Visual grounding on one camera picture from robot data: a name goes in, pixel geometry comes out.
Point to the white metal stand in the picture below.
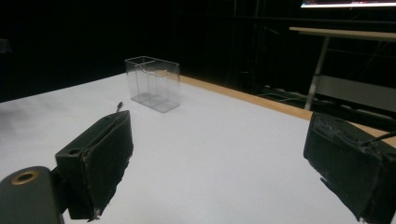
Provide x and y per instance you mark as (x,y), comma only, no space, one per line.
(342,33)

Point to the clear acrylic holder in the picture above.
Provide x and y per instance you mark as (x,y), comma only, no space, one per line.
(155,90)

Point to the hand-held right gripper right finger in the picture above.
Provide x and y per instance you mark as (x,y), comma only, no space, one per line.
(351,168)

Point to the monitor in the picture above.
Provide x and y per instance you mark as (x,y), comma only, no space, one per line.
(348,4)

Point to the white table sheet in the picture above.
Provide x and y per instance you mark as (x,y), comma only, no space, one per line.
(202,155)

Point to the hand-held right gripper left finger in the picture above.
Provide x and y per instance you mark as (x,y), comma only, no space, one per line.
(93,165)

